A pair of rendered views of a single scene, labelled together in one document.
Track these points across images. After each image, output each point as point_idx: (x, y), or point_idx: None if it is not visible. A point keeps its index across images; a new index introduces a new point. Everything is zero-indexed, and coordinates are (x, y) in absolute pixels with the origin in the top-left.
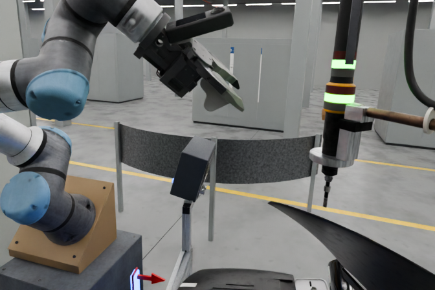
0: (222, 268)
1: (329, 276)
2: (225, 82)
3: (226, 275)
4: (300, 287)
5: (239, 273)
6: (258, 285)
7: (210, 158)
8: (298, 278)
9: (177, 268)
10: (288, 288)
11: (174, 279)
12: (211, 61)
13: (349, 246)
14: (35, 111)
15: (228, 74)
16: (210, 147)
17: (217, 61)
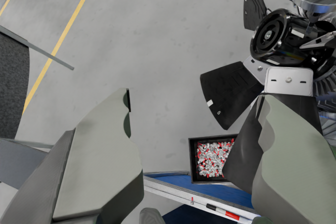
0: (233, 155)
1: (275, 62)
2: (277, 144)
3: (254, 153)
4: (277, 90)
5: (251, 140)
6: None
7: (42, 151)
8: (266, 89)
9: (149, 188)
10: (281, 100)
11: (161, 191)
12: (161, 218)
13: None
14: None
15: (127, 118)
16: (17, 148)
17: (81, 168)
